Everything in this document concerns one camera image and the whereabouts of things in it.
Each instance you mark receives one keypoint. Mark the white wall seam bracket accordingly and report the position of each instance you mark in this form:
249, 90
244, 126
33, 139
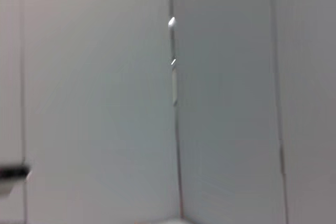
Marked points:
174, 87

